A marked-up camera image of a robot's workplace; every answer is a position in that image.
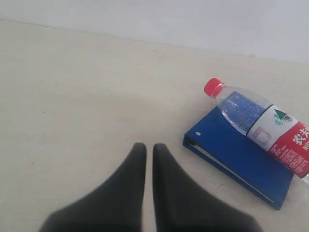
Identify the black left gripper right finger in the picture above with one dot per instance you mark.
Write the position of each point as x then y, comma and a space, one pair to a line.
182, 205

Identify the blue ring binder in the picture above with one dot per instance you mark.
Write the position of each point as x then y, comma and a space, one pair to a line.
217, 142

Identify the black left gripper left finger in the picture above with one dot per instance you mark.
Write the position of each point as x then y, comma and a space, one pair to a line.
114, 206

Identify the clear red-capped water bottle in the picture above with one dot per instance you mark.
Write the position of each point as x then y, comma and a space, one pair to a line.
267, 125

